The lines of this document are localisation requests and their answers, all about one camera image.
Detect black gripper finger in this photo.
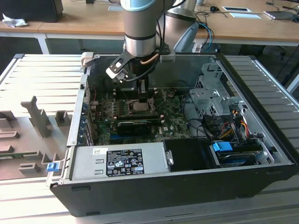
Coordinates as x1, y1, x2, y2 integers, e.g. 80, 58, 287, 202
137, 78, 150, 103

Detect silver CPU plate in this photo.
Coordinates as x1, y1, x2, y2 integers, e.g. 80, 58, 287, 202
132, 102, 150, 112

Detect metal socket cover frame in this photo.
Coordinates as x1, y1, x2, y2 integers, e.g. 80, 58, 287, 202
146, 97, 157, 111

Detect black RAM slot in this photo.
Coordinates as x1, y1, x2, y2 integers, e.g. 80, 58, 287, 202
114, 87, 157, 98
115, 113, 164, 124

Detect black CPU socket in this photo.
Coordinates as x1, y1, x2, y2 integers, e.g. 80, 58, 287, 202
125, 98, 157, 115

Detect black graphics card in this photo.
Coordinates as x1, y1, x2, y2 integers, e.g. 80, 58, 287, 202
116, 120, 152, 136

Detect green motherboard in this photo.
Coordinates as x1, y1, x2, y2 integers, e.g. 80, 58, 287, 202
90, 88, 193, 147

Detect beige case latch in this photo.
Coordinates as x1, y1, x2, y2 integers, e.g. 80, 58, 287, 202
81, 51, 95, 70

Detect silver metal drive cage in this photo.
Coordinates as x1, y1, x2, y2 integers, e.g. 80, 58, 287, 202
189, 62, 248, 117

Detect wooden desk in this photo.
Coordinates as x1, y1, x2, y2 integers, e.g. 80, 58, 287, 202
0, 0, 299, 47

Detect black power supply label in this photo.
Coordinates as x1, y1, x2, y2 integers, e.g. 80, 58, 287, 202
106, 148, 145, 176

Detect silver power supply unit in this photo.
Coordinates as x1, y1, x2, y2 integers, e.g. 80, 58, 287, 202
71, 142, 169, 182

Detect blue disk carrier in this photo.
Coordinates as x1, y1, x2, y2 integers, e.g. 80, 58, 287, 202
211, 140, 262, 168

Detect black open PC case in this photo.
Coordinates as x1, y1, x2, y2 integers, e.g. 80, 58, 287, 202
45, 52, 299, 217

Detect small blue case clip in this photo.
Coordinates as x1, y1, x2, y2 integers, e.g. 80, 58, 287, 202
46, 162, 59, 173

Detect large black box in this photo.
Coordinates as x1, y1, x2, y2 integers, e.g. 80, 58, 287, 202
0, 0, 64, 23

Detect brown parts rack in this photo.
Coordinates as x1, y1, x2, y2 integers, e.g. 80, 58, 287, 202
0, 95, 73, 181

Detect crumpled white paper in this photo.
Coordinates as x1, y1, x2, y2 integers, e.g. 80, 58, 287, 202
1, 13, 28, 28

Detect green RAM stick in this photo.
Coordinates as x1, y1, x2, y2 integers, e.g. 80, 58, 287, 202
0, 153, 38, 160

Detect grey laptop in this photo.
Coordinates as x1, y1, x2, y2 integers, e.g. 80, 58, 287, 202
263, 9, 299, 21

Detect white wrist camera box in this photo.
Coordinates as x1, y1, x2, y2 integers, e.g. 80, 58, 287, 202
106, 61, 128, 83

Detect light blue cable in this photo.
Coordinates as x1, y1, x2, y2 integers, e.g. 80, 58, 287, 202
199, 22, 214, 53

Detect yellow orange wire bundle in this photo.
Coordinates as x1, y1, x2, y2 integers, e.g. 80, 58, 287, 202
219, 120, 249, 140

